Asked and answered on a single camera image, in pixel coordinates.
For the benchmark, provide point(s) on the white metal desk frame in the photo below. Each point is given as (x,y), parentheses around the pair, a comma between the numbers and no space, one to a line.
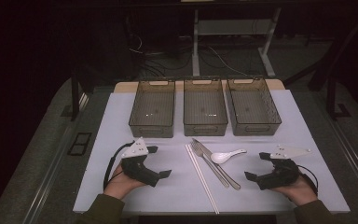
(233,27)

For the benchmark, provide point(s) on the person's right hand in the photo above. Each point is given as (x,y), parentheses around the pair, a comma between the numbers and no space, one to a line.
(301,191)

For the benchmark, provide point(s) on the steel fork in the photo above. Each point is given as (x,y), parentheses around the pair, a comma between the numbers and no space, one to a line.
(209,165)

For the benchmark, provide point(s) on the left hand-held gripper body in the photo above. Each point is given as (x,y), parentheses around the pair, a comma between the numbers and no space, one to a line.
(138,169)

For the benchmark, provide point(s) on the metal floor rail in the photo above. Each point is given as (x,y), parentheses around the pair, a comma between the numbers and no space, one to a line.
(48,177)
(355,161)

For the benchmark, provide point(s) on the white table mat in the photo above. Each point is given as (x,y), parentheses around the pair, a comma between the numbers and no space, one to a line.
(180,193)

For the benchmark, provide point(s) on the black metal stand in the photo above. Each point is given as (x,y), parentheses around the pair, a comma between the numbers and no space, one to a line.
(331,99)
(75,99)

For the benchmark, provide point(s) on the person's left hand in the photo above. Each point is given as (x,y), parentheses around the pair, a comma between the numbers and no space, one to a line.
(121,185)

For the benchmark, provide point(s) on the clear brown plastic bin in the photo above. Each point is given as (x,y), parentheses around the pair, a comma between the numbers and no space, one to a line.
(153,107)
(252,105)
(205,107)

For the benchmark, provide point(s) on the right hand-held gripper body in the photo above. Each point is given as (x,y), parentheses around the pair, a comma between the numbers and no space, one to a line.
(281,174)

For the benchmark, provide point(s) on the white ceramic spoon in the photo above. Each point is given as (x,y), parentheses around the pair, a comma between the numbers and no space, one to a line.
(220,157)

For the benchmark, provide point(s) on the steel table knife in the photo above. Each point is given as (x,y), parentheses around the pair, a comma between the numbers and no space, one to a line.
(222,171)

